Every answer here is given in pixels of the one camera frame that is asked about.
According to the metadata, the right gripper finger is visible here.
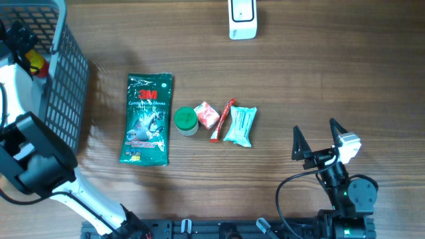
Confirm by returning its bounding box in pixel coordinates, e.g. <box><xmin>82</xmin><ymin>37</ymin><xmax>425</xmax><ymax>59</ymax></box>
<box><xmin>292</xmin><ymin>125</ymin><xmax>311</xmax><ymax>161</ymax></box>
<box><xmin>329</xmin><ymin>118</ymin><xmax>347</xmax><ymax>146</ymax></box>

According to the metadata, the red yellow sauce bottle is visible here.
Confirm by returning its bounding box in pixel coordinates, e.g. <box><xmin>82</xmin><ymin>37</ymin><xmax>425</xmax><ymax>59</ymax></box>
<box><xmin>25</xmin><ymin>49</ymin><xmax>49</xmax><ymax>78</ymax></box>

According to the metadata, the teal wipes packet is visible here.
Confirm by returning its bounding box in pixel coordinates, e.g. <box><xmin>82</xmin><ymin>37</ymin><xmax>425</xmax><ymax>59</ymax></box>
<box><xmin>223</xmin><ymin>106</ymin><xmax>257</xmax><ymax>147</ymax></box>

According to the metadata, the red sachet stick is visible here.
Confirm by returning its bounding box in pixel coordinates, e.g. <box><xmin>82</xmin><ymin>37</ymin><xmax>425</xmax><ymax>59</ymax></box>
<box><xmin>210</xmin><ymin>98</ymin><xmax>236</xmax><ymax>143</ymax></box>

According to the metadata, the red tissue packet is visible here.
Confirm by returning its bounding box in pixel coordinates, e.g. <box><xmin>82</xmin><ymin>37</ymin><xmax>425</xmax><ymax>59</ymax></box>
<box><xmin>194</xmin><ymin>101</ymin><xmax>220</xmax><ymax>129</ymax></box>

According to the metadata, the green lid jar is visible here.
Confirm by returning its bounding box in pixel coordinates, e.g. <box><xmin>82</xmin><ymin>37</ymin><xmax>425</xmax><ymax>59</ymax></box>
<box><xmin>173</xmin><ymin>107</ymin><xmax>199</xmax><ymax>136</ymax></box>

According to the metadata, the green 3M gloves packet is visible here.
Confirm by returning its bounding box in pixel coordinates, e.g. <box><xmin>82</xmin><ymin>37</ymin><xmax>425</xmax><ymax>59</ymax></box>
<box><xmin>119</xmin><ymin>72</ymin><xmax>173</xmax><ymax>167</ymax></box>

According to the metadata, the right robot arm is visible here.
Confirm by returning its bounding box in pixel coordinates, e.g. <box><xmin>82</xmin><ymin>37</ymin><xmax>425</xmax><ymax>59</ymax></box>
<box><xmin>292</xmin><ymin>118</ymin><xmax>379</xmax><ymax>238</ymax></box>

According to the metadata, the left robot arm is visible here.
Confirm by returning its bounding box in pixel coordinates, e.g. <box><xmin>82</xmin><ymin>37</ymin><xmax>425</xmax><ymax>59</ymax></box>
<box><xmin>1</xmin><ymin>21</ymin><xmax>153</xmax><ymax>238</ymax></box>

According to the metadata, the white barcode scanner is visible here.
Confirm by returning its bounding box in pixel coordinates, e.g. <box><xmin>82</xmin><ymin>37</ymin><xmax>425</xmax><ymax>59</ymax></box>
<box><xmin>228</xmin><ymin>0</ymin><xmax>258</xmax><ymax>40</ymax></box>

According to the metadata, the grey plastic mesh basket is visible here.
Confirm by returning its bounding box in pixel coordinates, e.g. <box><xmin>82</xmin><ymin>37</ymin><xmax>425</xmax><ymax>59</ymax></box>
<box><xmin>1</xmin><ymin>0</ymin><xmax>89</xmax><ymax>152</ymax></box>

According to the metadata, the black left camera cable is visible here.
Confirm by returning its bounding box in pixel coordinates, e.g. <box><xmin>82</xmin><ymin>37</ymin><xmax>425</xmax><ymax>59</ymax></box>
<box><xmin>0</xmin><ymin>82</ymin><xmax>117</xmax><ymax>237</ymax></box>

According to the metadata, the black camera cable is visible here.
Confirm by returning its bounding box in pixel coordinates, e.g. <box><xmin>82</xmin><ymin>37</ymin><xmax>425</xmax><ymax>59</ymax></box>
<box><xmin>0</xmin><ymin>82</ymin><xmax>117</xmax><ymax>237</ymax></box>
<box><xmin>275</xmin><ymin>155</ymin><xmax>339</xmax><ymax>239</ymax></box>

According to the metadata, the black right camera cable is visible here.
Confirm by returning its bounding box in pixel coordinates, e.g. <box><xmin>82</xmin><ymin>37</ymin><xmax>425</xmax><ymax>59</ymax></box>
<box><xmin>275</xmin><ymin>155</ymin><xmax>339</xmax><ymax>239</ymax></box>

